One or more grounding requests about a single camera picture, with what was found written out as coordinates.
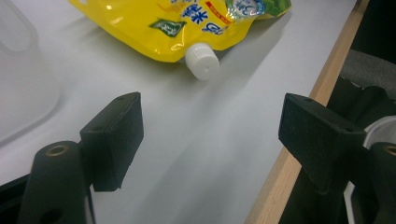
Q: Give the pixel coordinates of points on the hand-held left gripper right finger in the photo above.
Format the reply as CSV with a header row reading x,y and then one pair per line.
x,y
323,140

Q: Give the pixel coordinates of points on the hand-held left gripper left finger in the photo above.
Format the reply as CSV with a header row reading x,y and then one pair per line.
x,y
109,143

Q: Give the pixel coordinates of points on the yellow spout pouch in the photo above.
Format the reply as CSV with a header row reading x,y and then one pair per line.
x,y
155,28

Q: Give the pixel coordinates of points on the grey chair seat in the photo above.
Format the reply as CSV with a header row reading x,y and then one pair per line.
x,y
369,68

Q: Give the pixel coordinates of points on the clear plastic container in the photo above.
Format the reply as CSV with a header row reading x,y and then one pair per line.
x,y
21,77

